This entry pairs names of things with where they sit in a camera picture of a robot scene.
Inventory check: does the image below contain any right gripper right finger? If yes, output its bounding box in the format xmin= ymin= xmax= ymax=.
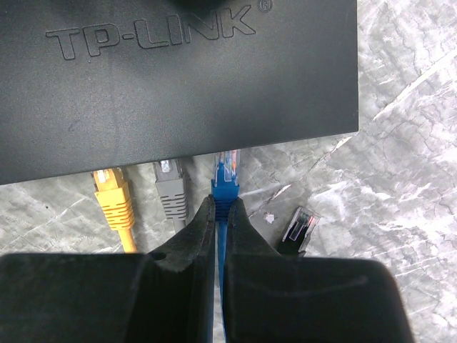
xmin=223 ymin=199 xmax=280 ymax=342

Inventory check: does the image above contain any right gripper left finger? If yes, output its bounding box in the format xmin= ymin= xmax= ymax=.
xmin=149 ymin=196 xmax=216 ymax=342

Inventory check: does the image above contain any black ethernet cable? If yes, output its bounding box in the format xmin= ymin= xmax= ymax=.
xmin=277 ymin=206 xmax=321 ymax=257

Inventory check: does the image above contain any blue ethernet cable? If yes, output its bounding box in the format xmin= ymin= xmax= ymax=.
xmin=210 ymin=149 xmax=241 ymax=343

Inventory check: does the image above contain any yellow ethernet cable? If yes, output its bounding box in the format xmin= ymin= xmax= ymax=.
xmin=91 ymin=167 xmax=139 ymax=254

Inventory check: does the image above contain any black network switch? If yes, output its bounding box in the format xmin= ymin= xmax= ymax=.
xmin=1 ymin=1 xmax=358 ymax=184

